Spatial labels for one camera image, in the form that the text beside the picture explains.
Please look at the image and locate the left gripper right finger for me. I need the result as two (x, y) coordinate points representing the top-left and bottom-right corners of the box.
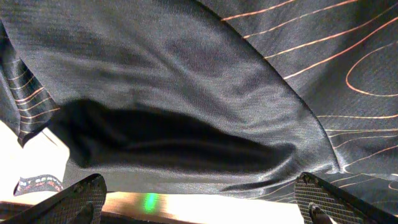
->
(294, 172), (397, 224)

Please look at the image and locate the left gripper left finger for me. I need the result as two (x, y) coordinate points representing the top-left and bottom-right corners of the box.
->
(3, 174), (107, 224)

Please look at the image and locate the black printed cycling jersey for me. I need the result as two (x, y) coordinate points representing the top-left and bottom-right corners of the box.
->
(1, 0), (397, 214)

